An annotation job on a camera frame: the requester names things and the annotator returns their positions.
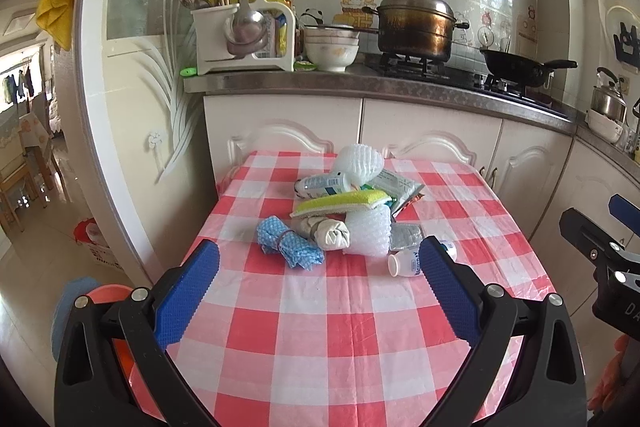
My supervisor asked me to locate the white foam net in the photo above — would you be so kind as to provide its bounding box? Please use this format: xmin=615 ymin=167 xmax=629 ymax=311
xmin=332 ymin=144 xmax=386 ymax=185
xmin=345 ymin=205 xmax=392 ymax=258

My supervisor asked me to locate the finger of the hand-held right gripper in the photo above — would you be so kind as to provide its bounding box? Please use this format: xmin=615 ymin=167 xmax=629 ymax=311
xmin=559 ymin=207 xmax=632 ymax=260
xmin=608 ymin=193 xmax=640 ymax=223

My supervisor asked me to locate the light blue plastic basin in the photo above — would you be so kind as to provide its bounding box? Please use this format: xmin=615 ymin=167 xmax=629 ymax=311
xmin=50 ymin=276 xmax=101 ymax=360

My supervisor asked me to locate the black frying pan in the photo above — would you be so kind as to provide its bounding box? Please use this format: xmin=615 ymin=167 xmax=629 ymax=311
xmin=479 ymin=47 xmax=578 ymax=88

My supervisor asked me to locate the white plastic bottle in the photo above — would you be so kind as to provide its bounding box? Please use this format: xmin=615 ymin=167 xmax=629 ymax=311
xmin=387 ymin=234 xmax=458 ymax=279
xmin=294 ymin=172 xmax=353 ymax=200

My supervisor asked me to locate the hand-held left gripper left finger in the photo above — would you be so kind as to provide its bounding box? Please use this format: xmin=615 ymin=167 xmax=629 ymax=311
xmin=54 ymin=238 xmax=221 ymax=427

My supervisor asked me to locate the frosted glass sliding door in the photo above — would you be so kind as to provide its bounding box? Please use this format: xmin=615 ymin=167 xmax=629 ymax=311
xmin=74 ymin=0 xmax=301 ymax=293

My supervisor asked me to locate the wooden dining chair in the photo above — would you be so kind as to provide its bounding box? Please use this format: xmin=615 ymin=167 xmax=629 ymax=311
xmin=0 ymin=167 xmax=51 ymax=233

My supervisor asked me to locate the brass cooking pot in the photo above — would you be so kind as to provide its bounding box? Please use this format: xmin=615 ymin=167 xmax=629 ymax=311
xmin=362 ymin=0 xmax=471 ymax=62

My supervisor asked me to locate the orange plastic basin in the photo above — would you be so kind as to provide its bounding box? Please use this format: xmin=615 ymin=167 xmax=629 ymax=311
xmin=82 ymin=284 xmax=151 ymax=408

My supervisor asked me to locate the white utensil rack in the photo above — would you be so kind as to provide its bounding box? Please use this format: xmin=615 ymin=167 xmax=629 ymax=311
xmin=191 ymin=0 xmax=296 ymax=75

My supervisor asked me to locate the blue patterned cloth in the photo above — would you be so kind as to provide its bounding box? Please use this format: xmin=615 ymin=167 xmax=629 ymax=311
xmin=256 ymin=216 xmax=325 ymax=271

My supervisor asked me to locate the red checked tablecloth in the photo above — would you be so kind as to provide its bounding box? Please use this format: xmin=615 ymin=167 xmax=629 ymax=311
xmin=122 ymin=150 xmax=576 ymax=427

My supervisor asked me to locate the steel kettle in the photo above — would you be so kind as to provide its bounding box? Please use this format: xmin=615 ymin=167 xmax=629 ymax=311
xmin=591 ymin=67 xmax=628 ymax=122

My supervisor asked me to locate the stack of white bowls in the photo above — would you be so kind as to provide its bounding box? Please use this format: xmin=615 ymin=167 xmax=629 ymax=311
xmin=303 ymin=25 xmax=360 ymax=74

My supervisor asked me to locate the person's right hand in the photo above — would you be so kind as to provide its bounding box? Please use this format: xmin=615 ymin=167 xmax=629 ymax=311
xmin=589 ymin=336 xmax=640 ymax=414

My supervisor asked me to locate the green striped sponge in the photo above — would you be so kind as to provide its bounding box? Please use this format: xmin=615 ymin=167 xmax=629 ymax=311
xmin=291 ymin=189 xmax=393 ymax=219

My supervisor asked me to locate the white cabinet door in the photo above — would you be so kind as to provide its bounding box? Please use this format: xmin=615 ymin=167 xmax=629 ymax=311
xmin=204 ymin=96 xmax=364 ymax=202
xmin=492 ymin=119 xmax=576 ymax=240
xmin=527 ymin=139 xmax=640 ymax=308
xmin=360 ymin=99 xmax=503 ymax=180

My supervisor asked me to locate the white laundry basket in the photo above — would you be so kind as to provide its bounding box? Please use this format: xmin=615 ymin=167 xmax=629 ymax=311
xmin=74 ymin=217 xmax=126 ymax=273

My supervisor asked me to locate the black gas stove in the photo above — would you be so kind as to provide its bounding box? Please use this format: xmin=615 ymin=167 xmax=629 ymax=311
xmin=365 ymin=52 xmax=568 ymax=105

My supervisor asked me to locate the white printed packet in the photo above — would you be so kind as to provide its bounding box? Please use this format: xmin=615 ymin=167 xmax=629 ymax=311
xmin=372 ymin=169 xmax=426 ymax=208

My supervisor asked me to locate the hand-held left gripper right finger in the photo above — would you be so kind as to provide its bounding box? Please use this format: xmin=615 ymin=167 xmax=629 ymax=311
xmin=410 ymin=236 xmax=587 ymax=427

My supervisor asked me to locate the grey white rolled cloth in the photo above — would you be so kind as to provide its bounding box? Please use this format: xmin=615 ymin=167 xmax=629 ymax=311
xmin=290 ymin=216 xmax=351 ymax=253

